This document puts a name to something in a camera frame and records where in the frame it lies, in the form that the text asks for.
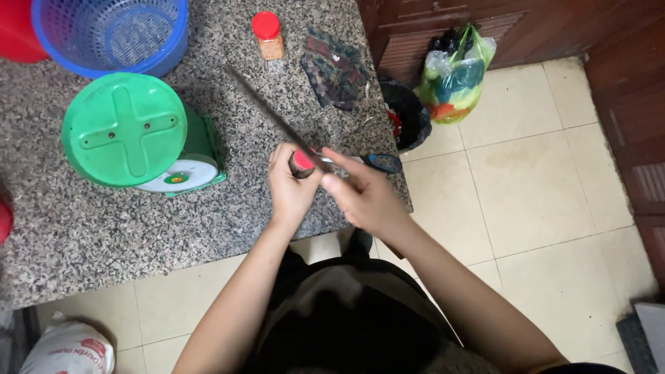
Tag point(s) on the person's right hand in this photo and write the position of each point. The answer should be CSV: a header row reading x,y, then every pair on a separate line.
x,y
370,197

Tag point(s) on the person's left hand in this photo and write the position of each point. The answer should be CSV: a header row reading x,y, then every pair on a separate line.
x,y
289,187

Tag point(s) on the person's right fingers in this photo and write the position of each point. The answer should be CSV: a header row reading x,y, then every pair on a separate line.
x,y
340,174

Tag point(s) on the red-capped dark spice jar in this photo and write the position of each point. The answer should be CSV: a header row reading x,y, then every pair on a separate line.
x,y
301,164

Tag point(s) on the long dark knife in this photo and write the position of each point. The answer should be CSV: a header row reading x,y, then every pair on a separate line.
x,y
275,120

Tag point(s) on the black trash bin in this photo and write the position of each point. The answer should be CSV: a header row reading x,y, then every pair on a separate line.
x,y
408,115

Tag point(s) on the dark patterned cloth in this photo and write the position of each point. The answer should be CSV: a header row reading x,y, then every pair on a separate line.
x,y
335,68

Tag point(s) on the person's dark clothing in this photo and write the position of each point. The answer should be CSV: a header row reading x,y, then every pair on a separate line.
x,y
353,317

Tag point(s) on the green plastic bag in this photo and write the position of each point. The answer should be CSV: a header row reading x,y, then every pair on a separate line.
x,y
454,78

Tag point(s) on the red-capped orange spice jar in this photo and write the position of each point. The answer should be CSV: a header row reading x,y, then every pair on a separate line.
x,y
269,35

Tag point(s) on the green kitchen scale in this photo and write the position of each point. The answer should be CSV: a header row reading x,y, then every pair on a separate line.
x,y
137,135

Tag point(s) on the blue plastic colander basket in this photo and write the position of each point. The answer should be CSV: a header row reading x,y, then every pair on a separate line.
x,y
111,34

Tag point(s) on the white printed sack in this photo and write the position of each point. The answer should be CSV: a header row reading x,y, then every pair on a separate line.
x,y
70,349

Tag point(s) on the red plastic object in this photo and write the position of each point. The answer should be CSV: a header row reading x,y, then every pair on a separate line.
x,y
4,221

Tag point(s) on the grey floor mat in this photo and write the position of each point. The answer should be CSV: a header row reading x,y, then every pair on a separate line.
x,y
638,343

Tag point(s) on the red plastic basin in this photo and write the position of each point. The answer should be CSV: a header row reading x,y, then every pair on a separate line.
x,y
18,28

